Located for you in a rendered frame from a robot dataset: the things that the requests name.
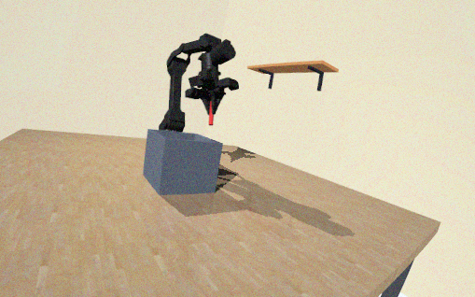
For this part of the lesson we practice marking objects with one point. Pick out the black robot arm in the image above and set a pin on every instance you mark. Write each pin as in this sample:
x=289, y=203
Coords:
x=217, y=52

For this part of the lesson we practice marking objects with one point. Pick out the red peg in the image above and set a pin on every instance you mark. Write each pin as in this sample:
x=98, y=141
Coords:
x=211, y=116

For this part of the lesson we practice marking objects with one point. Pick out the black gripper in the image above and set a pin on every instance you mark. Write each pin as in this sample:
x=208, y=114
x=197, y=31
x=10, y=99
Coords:
x=213, y=93

